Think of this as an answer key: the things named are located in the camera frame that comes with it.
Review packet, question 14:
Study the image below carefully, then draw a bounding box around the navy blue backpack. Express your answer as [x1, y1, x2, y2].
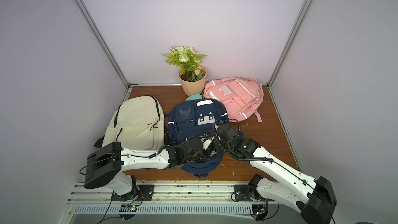
[168, 99, 229, 178]

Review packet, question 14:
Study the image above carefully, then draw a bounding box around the cream white backpack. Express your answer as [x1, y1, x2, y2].
[94, 95, 165, 150]

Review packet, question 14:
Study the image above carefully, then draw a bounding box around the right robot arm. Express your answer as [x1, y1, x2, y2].
[212, 122, 337, 224]

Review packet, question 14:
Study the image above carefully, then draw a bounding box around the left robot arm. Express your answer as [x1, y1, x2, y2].
[83, 136, 220, 196]

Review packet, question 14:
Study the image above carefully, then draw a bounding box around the pink backpack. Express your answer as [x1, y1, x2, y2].
[204, 77, 264, 122]

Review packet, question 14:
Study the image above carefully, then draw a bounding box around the teal plastic paddle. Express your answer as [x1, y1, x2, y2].
[186, 94, 202, 101]

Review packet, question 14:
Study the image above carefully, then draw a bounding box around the beige plant pot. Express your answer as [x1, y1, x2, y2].
[178, 65, 206, 96]

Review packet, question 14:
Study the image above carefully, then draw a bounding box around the artificial green flowering plant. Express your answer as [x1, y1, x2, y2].
[163, 46, 207, 82]

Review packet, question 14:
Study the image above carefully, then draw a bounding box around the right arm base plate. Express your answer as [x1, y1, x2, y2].
[231, 185, 260, 202]

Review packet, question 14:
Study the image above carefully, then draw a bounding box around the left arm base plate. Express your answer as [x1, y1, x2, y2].
[111, 184, 154, 202]

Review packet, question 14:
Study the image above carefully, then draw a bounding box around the aluminium front rail frame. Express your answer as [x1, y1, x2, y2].
[58, 181, 287, 224]

